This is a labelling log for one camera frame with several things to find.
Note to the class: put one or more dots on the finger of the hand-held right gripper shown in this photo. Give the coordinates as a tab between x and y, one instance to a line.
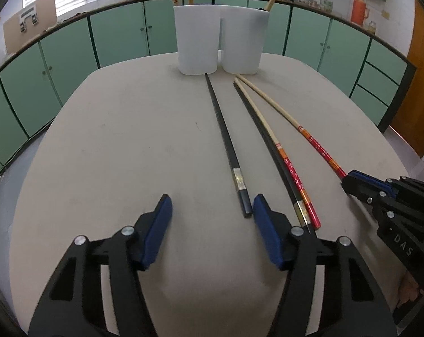
373	182
357	187

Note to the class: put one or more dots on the glass jar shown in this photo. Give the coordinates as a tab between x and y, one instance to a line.
372	28

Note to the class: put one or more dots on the printed cardboard box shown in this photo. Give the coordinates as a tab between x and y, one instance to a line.
26	24

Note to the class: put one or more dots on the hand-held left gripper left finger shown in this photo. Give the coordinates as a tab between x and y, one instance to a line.
157	228

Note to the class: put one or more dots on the orange thermos flask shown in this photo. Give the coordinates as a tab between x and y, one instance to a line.
358	10

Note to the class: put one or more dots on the patterned cup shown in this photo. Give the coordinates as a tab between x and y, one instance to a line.
326	5

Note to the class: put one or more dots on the black chopstick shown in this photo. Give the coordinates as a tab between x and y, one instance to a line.
239	180
301	214

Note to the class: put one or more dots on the white two-compartment utensil holder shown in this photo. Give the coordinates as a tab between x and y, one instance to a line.
198	38

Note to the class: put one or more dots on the person's right hand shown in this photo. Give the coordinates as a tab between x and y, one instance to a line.
408	288

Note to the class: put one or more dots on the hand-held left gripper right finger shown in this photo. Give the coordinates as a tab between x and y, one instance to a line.
268	231

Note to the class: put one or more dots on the green base cabinets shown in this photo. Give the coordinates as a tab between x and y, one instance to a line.
22	94

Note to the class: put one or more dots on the wooden door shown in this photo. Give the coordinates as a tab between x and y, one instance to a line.
422	77

